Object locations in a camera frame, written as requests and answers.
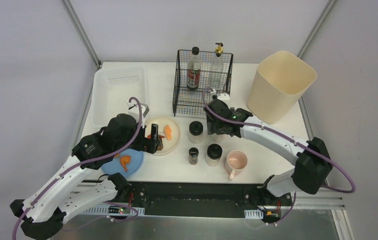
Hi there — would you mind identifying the black lid seasoning shaker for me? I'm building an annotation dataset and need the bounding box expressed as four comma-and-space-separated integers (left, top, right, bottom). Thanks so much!
189, 121, 203, 144

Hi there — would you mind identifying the black lid granule shaker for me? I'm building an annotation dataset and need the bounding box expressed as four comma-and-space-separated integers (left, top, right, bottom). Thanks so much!
205, 143, 223, 167

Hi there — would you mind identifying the clear glass oil bottle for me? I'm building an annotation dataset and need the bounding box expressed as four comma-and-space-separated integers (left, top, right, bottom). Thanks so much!
208, 42, 224, 89

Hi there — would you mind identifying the red label vinegar bottle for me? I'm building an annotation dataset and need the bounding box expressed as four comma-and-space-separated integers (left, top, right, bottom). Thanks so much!
187, 46, 202, 90

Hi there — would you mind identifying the black lid white shaker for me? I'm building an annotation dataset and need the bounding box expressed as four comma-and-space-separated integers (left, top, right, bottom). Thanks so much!
210, 133, 225, 144

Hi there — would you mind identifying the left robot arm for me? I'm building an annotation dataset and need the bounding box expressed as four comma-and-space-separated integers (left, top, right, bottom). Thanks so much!
10, 113, 160, 240

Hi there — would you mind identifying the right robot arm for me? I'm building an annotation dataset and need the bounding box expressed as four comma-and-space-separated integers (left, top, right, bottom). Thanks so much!
204, 98, 333, 199

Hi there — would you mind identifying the cream round plate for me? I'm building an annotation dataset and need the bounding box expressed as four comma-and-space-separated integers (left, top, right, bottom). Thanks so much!
145, 116, 181, 156

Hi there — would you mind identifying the salmon slice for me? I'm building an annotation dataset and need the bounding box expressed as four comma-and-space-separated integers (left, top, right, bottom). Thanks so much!
164, 125, 172, 141

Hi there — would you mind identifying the small dark pepper jar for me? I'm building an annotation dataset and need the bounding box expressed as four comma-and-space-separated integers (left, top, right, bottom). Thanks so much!
188, 147, 199, 165

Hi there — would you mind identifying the blue round plate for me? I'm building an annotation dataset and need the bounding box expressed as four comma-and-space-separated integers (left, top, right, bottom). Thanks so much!
101, 149, 144, 178

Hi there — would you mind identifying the pink mug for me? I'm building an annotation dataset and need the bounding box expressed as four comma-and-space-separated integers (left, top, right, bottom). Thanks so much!
224, 150, 248, 181

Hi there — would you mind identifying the cream waste bin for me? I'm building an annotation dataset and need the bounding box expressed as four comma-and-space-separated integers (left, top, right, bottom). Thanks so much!
247, 50, 318, 124

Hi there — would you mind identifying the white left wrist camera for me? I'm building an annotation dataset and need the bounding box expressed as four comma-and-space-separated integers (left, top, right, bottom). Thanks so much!
127, 101, 149, 120

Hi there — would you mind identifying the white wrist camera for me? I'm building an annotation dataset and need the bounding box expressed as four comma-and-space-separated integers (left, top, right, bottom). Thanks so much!
127, 101, 149, 120
212, 93, 230, 102

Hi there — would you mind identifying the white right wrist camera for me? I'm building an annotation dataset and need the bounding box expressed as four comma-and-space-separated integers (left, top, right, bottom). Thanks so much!
212, 93, 230, 102

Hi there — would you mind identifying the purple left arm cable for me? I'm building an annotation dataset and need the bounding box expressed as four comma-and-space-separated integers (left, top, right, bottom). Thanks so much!
11, 96, 143, 240

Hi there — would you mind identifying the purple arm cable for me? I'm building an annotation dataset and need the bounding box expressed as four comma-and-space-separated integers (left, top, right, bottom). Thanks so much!
201, 86, 357, 194
11, 96, 143, 240

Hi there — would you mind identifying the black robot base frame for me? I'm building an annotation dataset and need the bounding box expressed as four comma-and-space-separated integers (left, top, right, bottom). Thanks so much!
76, 180, 295, 223

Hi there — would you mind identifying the black wire basket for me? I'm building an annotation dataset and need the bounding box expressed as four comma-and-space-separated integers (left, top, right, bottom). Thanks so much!
172, 49, 234, 116

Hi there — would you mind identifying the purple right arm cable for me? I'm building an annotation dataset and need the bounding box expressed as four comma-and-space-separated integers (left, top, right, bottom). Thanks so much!
201, 86, 357, 194

